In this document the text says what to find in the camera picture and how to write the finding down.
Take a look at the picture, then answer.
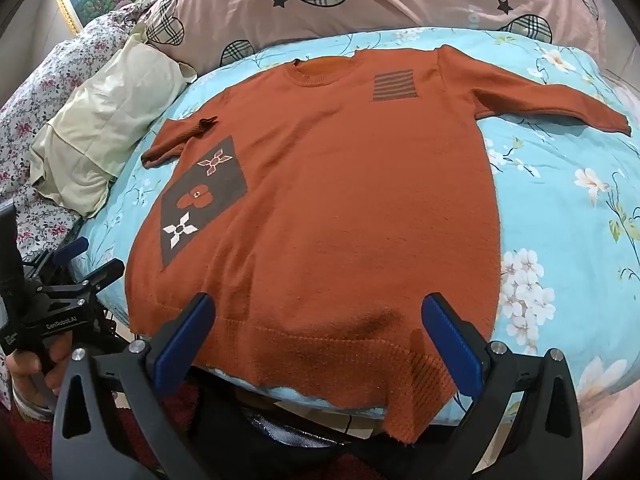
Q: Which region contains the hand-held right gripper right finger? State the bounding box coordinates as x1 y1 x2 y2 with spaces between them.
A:
421 292 585 480

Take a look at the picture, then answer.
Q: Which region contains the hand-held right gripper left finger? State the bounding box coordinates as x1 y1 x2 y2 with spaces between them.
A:
51 292 217 480

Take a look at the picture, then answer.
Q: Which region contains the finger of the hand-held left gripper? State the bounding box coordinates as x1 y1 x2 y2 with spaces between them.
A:
30 237 90 282
35 258 126 307

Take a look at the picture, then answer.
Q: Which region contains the orange knit sweater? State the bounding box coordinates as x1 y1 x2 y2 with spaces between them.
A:
124 45 632 445

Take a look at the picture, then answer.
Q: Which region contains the person's left forearm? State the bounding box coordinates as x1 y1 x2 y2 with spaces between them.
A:
0 375 58 480

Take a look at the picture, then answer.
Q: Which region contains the person's left hand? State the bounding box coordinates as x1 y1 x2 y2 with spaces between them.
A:
6 332 77 412

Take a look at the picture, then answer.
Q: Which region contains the cream pillow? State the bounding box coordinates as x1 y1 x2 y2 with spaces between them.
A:
29 22 198 218

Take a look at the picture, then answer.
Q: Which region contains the white pink floral blanket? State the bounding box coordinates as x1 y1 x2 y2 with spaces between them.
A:
0 0 166 266

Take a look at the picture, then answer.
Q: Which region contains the blue floral quilt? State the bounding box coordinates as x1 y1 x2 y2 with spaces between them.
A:
75 25 640 431

